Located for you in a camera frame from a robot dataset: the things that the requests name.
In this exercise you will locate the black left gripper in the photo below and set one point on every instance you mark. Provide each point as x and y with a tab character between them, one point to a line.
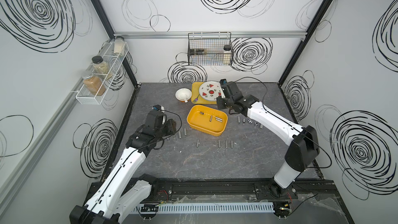
171	126

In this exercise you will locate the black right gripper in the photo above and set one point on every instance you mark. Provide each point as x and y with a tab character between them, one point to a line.
219	105

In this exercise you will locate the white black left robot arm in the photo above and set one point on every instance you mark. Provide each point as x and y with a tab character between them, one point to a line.
112	203

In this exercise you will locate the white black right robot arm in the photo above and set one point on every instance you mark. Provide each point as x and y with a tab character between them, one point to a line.
302	142

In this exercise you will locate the yellow plastic storage box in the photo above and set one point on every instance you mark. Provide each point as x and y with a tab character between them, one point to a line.
201	122

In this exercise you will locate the watermelon pattern ceramic plate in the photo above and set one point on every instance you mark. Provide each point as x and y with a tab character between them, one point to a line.
210	91

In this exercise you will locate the orange white bowl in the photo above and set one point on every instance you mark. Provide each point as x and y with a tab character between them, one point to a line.
183	95

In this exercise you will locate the yellow plastic tray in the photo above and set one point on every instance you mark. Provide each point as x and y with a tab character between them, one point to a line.
195	93

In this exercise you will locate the white bottle in basket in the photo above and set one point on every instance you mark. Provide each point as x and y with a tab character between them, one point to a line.
227	54

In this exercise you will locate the dark item in basket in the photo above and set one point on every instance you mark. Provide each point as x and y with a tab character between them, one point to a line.
197	52

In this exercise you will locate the spice jar brown powder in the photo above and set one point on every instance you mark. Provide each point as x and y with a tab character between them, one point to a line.
93	83

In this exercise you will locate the spice jar black lid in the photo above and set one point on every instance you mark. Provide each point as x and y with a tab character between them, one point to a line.
100	65

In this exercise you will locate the spice jar white contents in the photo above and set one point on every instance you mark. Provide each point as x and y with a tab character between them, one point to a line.
119	45

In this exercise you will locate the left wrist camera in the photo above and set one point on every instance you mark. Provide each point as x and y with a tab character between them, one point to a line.
159	108

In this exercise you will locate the black wire wall basket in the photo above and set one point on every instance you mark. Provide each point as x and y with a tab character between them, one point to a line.
214	47

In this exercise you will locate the clear acrylic wall shelf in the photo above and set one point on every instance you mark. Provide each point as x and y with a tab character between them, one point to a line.
113	81

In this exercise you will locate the aluminium wall rail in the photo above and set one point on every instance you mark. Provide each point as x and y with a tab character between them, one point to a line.
214	34

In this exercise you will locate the white slotted cable duct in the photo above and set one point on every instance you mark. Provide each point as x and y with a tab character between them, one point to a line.
205	208

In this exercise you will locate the black corner frame post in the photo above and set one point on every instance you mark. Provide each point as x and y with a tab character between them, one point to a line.
310	31

